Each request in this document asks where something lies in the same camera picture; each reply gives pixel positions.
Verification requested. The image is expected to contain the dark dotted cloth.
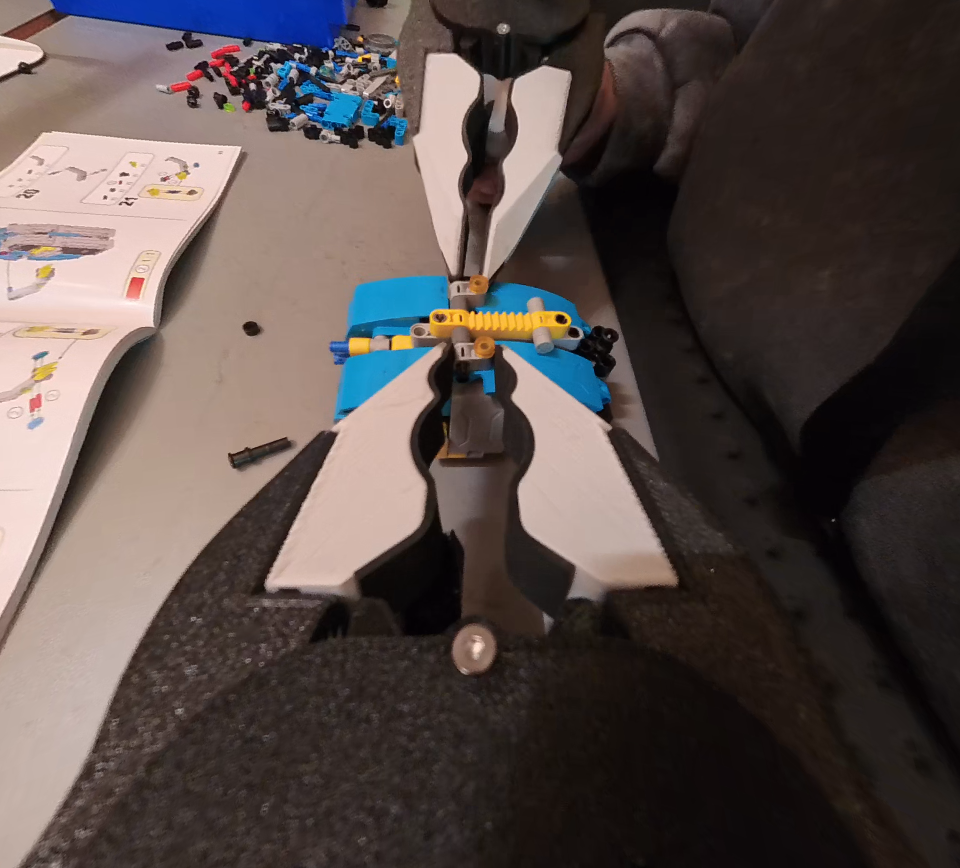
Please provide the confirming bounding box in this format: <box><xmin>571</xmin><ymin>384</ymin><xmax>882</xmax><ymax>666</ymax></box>
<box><xmin>585</xmin><ymin>178</ymin><xmax>960</xmax><ymax>868</ymax></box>

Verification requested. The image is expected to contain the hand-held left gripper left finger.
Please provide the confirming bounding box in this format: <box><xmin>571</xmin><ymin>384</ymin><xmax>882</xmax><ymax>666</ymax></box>
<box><xmin>264</xmin><ymin>343</ymin><xmax>453</xmax><ymax>598</ymax></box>

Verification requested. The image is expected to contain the white adjustable stand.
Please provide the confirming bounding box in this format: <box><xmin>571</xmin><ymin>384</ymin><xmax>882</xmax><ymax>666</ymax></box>
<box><xmin>0</xmin><ymin>35</ymin><xmax>48</xmax><ymax>83</ymax></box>

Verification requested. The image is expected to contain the person's right hand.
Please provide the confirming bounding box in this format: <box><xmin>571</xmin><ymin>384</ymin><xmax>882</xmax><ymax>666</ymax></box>
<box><xmin>561</xmin><ymin>56</ymin><xmax>622</xmax><ymax>184</ymax></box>

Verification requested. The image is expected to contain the open instruction booklet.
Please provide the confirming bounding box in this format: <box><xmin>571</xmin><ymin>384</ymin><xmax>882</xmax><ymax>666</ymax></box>
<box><xmin>0</xmin><ymin>131</ymin><xmax>245</xmax><ymax>640</ymax></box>

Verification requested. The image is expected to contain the pile of small brick parts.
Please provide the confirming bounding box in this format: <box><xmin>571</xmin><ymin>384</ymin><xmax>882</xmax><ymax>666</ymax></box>
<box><xmin>156</xmin><ymin>31</ymin><xmax>410</xmax><ymax>151</ymax></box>

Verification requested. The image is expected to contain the grey desk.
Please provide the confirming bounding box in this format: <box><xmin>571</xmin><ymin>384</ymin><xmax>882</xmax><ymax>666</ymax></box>
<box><xmin>0</xmin><ymin>0</ymin><xmax>661</xmax><ymax>868</ymax></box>

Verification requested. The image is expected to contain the blue brick toy car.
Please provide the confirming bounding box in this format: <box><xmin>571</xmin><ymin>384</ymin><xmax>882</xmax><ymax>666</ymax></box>
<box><xmin>330</xmin><ymin>274</ymin><xmax>622</xmax><ymax>466</ymax></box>

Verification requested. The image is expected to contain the black brick axle pin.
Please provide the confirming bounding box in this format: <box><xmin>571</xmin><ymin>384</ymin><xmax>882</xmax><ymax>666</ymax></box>
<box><xmin>227</xmin><ymin>436</ymin><xmax>294</xmax><ymax>470</ymax></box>

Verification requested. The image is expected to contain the person's right forearm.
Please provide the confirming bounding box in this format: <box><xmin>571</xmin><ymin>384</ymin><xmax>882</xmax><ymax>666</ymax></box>
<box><xmin>577</xmin><ymin>5</ymin><xmax>740</xmax><ymax>187</ymax></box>

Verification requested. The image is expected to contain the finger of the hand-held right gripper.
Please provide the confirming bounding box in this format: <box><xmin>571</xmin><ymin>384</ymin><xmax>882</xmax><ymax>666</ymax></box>
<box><xmin>480</xmin><ymin>61</ymin><xmax>575</xmax><ymax>278</ymax></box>
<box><xmin>411</xmin><ymin>52</ymin><xmax>483</xmax><ymax>278</ymax></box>

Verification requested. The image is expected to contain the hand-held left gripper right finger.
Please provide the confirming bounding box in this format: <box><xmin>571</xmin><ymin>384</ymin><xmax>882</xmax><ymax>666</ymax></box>
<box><xmin>498</xmin><ymin>344</ymin><xmax>680</xmax><ymax>618</ymax></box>

